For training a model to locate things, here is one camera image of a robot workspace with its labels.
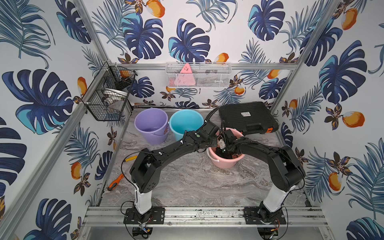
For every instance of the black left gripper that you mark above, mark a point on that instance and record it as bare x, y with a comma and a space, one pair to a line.
214, 141

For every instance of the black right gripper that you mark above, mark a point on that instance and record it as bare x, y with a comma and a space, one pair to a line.
219, 155

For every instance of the pink plastic bucket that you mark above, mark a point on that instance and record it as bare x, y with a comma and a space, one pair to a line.
221, 160

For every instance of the teal plastic bucket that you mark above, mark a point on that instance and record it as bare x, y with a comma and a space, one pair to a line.
185, 120

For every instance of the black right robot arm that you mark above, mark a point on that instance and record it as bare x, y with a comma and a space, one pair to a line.
295, 171

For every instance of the purple plastic bucket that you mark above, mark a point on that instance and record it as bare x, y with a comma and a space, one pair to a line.
153, 124

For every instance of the black plastic tool case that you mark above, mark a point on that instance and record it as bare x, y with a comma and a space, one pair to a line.
249, 118

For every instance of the pink triangular item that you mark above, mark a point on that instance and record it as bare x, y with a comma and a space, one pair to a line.
186, 77

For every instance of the clear wall shelf basket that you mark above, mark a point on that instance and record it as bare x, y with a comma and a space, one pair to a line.
207, 75

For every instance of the yellow handled tool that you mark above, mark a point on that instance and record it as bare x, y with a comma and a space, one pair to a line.
128, 159

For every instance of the orange handled screwdriver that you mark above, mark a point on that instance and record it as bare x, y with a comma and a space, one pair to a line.
115, 183

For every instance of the black wire basket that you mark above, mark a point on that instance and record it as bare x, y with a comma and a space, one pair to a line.
109, 93

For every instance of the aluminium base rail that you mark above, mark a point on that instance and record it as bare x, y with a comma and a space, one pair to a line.
206, 217

